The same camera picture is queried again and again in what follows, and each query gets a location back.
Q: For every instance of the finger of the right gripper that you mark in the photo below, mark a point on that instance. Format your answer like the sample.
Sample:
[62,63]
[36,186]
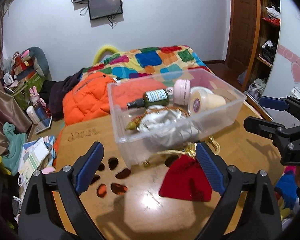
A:
[273,103]
[270,129]

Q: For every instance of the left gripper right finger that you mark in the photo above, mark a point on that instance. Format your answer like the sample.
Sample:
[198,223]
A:
[260,217]

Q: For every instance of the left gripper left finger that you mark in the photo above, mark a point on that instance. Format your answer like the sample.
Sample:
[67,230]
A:
[40,219]

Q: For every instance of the red velvet pouch gold drawstring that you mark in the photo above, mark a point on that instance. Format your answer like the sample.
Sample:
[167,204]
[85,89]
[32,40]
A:
[185,178]

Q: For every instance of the wooden bookshelf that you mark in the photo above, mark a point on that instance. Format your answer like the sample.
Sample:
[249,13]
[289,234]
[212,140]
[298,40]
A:
[265,41]

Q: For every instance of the teal dinosaur plush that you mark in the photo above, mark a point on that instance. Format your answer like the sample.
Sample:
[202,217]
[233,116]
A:
[16,141]

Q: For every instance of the cream plastic cup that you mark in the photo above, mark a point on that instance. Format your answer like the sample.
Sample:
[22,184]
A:
[201,101]

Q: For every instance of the pink round jar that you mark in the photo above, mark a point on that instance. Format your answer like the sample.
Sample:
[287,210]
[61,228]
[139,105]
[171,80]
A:
[180,92]

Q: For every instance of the pink satin curtain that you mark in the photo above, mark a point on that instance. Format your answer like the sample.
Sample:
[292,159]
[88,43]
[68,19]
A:
[2,92]

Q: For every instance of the white cloth pouch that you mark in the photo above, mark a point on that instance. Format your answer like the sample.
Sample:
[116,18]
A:
[169,124]

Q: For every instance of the pink rabbit toy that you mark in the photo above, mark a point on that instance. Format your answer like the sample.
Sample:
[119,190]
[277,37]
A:
[35,97]

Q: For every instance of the brown wooden door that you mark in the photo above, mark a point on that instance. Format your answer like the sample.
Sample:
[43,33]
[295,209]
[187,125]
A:
[242,34]

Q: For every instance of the colourful patchwork quilt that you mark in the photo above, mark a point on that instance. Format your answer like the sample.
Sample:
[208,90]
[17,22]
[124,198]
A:
[147,61]

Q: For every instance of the orange puffer jacket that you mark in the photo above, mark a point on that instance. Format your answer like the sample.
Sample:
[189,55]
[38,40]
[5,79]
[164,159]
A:
[88,99]

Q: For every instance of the dark purple garment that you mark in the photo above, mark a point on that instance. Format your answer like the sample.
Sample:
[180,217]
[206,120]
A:
[58,92]

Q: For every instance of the clear plastic storage bin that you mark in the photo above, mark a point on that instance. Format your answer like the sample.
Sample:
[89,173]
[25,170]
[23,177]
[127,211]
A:
[136,147]

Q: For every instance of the grey plush cushion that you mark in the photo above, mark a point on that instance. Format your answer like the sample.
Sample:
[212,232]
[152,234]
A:
[40,62]

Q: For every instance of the yellow curved pillow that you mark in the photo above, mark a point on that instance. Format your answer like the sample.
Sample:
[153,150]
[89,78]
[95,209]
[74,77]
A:
[103,50]

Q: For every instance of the small wall monitor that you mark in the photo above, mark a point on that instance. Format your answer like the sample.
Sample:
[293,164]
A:
[104,8]

